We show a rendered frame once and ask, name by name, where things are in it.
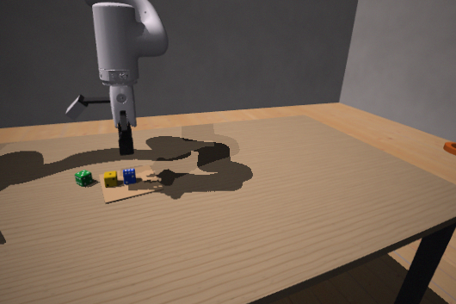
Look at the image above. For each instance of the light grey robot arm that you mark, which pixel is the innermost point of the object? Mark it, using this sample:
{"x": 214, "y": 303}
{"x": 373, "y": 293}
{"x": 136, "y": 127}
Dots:
{"x": 120, "y": 41}

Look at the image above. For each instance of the yellow die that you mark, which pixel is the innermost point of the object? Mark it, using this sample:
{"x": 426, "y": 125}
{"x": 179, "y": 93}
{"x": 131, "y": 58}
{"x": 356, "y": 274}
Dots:
{"x": 110, "y": 179}

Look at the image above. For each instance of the peach square mat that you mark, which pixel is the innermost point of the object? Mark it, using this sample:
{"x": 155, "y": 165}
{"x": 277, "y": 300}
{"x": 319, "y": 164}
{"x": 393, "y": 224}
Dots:
{"x": 146, "y": 182}

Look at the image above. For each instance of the blue die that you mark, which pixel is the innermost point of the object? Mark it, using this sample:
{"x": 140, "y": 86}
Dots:
{"x": 129, "y": 176}

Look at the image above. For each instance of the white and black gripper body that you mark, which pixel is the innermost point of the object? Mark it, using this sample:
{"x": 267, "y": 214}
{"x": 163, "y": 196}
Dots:
{"x": 122, "y": 98}

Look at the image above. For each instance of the green die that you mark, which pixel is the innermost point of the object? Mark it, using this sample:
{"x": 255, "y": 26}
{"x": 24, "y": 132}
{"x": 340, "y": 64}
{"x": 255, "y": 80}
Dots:
{"x": 83, "y": 178}

